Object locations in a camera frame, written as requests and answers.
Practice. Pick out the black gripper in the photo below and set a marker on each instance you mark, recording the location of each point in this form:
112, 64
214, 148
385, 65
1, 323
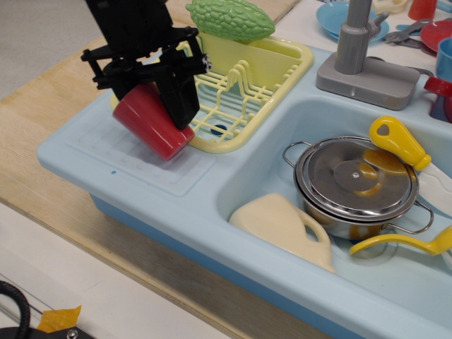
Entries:
141, 41

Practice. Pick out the red plastic cup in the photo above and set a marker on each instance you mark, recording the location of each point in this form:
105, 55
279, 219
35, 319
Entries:
142, 112

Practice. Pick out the orange plastic cup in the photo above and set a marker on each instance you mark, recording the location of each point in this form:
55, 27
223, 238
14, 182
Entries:
422, 9

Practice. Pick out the blue plastic cup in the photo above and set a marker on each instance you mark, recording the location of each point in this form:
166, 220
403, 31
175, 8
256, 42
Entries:
444, 60

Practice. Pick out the yellow plastic dish rack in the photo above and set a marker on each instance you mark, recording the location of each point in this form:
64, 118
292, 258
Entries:
247, 81

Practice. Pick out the green bitter melon toy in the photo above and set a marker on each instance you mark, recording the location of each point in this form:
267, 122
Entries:
231, 20

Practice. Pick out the light blue toy sink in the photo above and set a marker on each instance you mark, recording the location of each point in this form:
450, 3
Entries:
387, 292

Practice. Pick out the cream plastic mug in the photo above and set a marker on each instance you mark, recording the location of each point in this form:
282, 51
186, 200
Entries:
276, 220

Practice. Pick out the blue plastic plate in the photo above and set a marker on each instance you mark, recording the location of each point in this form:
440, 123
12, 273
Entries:
333, 14

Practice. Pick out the steel pot lid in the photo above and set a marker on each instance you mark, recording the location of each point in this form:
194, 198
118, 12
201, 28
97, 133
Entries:
351, 178

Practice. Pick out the grey toy faucet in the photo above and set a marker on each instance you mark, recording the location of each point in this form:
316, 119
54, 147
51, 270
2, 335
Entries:
351, 73

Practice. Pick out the cream plastic toy item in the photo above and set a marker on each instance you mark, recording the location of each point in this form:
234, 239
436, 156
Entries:
390, 6

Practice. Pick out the yellow tape piece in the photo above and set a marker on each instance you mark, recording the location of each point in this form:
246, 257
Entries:
60, 319

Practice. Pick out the grey plastic fork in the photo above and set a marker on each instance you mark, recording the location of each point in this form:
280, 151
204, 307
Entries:
402, 37

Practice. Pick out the blue plastic utensil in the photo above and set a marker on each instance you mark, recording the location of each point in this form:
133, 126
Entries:
404, 26

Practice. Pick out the black base with screw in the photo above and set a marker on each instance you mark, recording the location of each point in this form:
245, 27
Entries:
72, 333

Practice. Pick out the red plastic plate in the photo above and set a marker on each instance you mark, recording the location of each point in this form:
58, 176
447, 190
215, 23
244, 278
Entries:
433, 33

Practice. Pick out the yellow plastic spoon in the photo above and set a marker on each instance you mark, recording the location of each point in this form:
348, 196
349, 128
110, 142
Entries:
440, 244

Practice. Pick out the steel pot with handles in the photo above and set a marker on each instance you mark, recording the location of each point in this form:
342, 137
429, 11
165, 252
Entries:
415, 220

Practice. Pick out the yellow handled toy knife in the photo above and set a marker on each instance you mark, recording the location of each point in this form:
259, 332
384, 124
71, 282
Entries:
392, 135

